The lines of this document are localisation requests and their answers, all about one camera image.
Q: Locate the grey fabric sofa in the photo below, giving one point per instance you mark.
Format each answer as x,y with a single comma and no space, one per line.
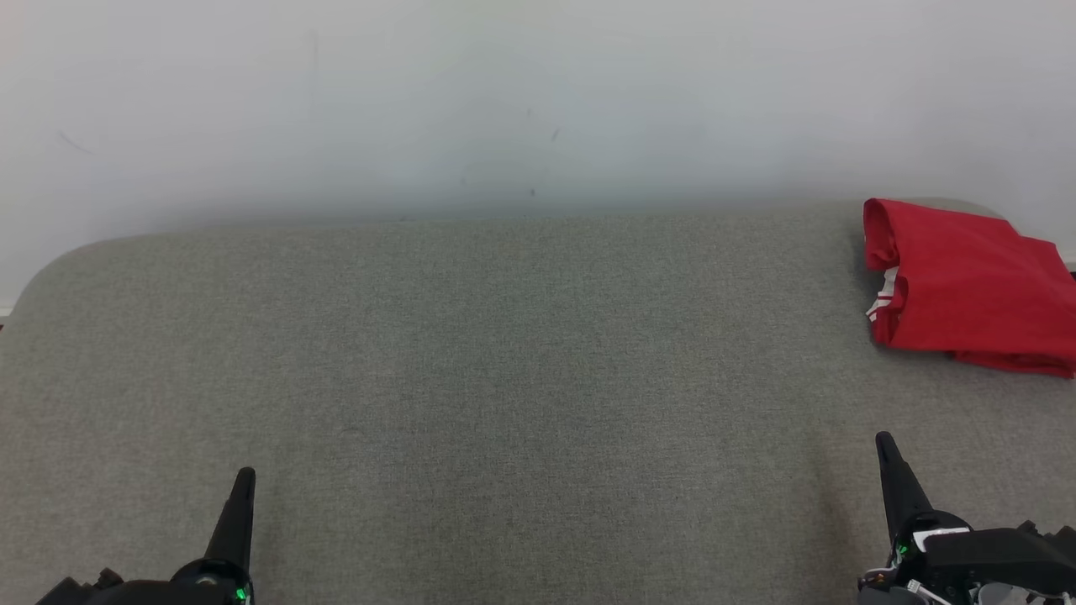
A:
471,378

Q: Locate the red jersey with white trim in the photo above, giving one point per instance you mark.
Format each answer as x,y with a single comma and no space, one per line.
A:
967,277

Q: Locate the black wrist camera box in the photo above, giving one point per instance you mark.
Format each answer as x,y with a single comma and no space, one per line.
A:
109,593
992,555

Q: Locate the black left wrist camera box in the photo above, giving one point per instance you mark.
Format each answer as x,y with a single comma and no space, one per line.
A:
109,593

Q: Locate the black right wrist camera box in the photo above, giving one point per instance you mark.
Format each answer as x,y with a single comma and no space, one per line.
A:
992,555

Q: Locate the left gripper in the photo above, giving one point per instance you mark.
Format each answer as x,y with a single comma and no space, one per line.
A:
214,586

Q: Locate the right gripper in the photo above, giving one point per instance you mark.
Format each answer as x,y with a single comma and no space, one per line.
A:
904,584

